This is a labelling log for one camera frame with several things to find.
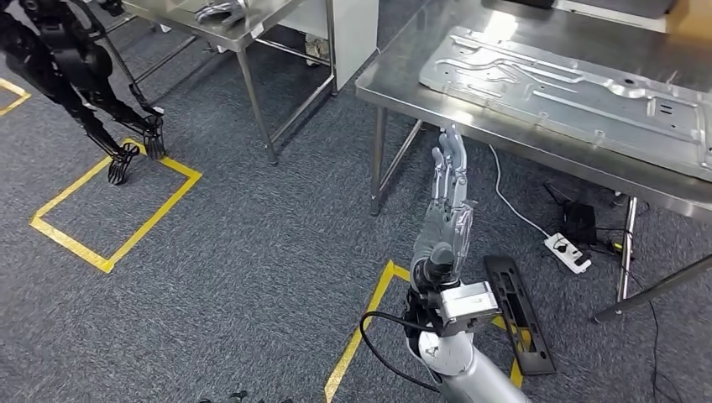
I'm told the black cable tangle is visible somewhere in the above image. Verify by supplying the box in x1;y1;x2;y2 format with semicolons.
542;182;651;258

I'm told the white low table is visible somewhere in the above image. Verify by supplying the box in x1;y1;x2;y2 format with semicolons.
555;0;668;34

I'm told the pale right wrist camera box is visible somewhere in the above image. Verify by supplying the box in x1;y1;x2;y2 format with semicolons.
439;281;502;338

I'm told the large grey metal plate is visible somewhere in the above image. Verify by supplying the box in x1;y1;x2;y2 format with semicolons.
418;24;712;184

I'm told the white power cord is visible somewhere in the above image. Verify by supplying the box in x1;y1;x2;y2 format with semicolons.
487;144;552;239

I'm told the white side cabinet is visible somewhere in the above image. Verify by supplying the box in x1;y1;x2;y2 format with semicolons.
276;0;381;93

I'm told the stainless steel side table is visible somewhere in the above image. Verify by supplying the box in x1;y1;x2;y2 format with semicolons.
121;0;338;166

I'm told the silver metal part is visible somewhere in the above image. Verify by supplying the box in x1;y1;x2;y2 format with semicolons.
194;0;249;27

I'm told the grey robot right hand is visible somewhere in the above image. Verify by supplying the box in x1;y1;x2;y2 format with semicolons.
410;124;478;291

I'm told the black humanoid robot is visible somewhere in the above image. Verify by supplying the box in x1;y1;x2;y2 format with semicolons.
0;0;168;187

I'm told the thin black cable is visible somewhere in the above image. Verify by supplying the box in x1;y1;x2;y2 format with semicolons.
615;258;677;403

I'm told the white power strip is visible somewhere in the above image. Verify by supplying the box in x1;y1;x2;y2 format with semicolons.
543;232;593;275

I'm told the black plastic plate frame part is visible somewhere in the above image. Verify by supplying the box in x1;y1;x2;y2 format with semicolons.
482;254;558;377

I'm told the stainless steel workbench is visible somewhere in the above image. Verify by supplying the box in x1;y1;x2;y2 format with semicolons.
354;0;712;327

